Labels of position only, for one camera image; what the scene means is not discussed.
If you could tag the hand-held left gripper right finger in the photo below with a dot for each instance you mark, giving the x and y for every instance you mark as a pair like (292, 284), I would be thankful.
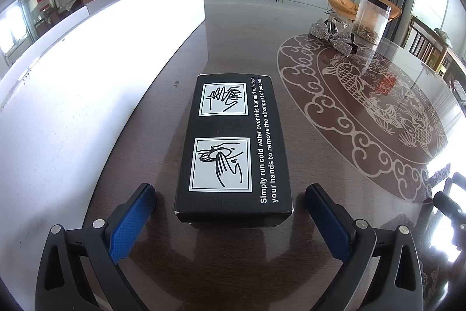
(327, 223)

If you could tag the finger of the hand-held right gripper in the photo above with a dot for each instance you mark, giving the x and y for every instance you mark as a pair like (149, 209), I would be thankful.
(451, 207)
(460, 180)

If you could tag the grey item on chair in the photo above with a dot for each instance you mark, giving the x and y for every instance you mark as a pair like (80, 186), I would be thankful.
(443, 35)

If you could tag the clear jar with black lid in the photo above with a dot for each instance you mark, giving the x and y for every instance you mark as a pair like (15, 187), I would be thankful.
(371, 19)

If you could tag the clear claw hair clip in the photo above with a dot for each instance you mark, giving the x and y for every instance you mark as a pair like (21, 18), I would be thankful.
(338, 23)

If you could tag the dark wooden chair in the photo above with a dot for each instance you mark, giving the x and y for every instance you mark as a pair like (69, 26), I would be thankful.
(424, 41)

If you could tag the black cardboard box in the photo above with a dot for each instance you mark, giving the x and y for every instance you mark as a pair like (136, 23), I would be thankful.
(233, 150)

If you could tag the dining table with chairs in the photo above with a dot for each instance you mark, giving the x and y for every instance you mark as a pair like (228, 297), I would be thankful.
(69, 5)

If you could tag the white board panel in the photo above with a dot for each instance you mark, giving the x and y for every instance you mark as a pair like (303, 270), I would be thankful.
(91, 77)

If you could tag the orange lounge chair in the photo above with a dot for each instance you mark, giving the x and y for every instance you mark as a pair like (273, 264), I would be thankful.
(342, 1)

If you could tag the rhinestone bow hair clip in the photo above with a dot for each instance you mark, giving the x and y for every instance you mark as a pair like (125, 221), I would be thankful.
(335, 37)

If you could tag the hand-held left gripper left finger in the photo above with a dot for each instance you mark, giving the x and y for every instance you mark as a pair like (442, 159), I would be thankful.
(131, 223)

